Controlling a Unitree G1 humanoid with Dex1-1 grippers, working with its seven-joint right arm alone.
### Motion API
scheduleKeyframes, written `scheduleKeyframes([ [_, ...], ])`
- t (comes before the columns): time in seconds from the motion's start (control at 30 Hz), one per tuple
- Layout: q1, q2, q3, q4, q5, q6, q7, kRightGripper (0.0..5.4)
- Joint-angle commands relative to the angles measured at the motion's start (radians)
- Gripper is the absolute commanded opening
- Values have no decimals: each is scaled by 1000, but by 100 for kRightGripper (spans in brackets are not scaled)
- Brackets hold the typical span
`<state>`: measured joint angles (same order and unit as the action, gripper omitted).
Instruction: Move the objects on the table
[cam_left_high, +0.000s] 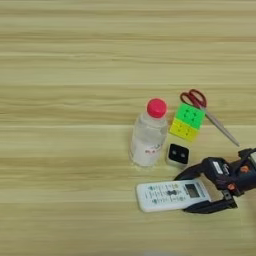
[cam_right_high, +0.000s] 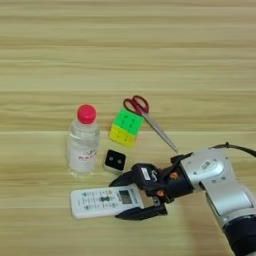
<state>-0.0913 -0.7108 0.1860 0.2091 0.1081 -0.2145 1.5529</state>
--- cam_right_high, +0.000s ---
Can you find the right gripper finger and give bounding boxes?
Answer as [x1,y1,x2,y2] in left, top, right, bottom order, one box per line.
[115,202,169,222]
[108,170,136,188]

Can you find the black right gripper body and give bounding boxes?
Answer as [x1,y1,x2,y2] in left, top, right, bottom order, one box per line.
[145,152,196,210]

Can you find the white remote control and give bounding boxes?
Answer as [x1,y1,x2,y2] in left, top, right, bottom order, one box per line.
[69,184,145,220]

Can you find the multicoloured puzzle cube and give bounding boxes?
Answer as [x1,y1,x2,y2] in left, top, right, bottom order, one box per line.
[108,107,145,149]

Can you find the clear bottle with red cap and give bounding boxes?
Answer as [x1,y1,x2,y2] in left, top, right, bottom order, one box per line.
[66,104,101,177]

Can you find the black box with white label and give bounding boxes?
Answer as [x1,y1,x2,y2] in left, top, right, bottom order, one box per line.
[131,162,161,193]

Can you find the small black and white box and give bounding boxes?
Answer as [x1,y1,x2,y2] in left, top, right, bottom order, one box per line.
[102,148,127,175]

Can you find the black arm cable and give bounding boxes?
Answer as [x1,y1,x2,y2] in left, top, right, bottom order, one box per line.
[209,141,256,158]

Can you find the red handled scissors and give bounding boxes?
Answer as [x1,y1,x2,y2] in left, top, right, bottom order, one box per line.
[122,94,180,155]

